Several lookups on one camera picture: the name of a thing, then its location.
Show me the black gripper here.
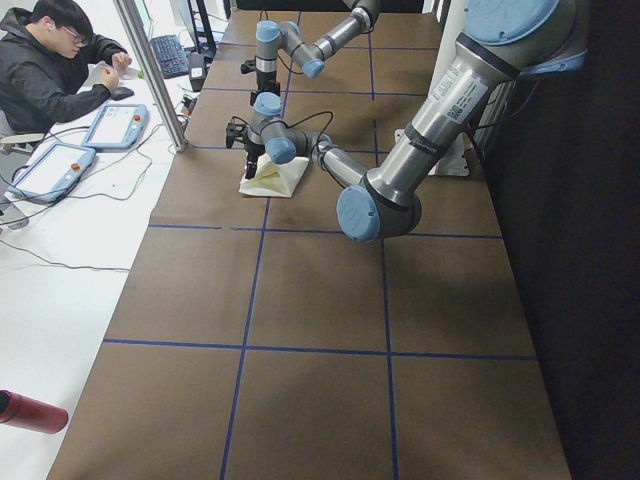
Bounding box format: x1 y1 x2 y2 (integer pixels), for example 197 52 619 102
255 70 280 96
243 130 265 180

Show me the cream long-sleeve cat shirt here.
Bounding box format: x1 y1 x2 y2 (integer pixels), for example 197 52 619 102
239 154 309 198

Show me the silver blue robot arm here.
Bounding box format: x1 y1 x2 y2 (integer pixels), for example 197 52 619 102
240 1 382 105
226 0 590 242

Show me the small black white box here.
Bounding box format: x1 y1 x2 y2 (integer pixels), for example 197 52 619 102
188 52 207 92

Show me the black computer keyboard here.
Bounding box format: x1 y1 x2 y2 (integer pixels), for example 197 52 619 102
150 35 189 79

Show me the far blue teach pendant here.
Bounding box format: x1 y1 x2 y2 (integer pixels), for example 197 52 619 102
81 103 149 151

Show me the blue teach pendant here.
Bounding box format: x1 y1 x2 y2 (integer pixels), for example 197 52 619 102
8 143 96 204
81 103 149 151

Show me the black computer mouse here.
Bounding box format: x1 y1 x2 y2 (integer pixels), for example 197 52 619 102
111 87 134 101

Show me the near blue teach pendant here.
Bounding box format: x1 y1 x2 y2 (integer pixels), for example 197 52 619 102
8 143 96 204

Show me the person in black jacket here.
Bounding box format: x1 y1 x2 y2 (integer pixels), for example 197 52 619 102
1 1 131 137

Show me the red cylindrical bottle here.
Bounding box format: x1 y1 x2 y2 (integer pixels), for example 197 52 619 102
1 390 69 434

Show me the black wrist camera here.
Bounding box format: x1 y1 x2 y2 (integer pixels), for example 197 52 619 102
225 116 249 149
240 60 256 75

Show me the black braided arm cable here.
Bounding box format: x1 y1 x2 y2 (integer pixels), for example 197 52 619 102
259 9 311 119

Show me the aluminium frame post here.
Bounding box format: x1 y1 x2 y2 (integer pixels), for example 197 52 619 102
113 0 187 152

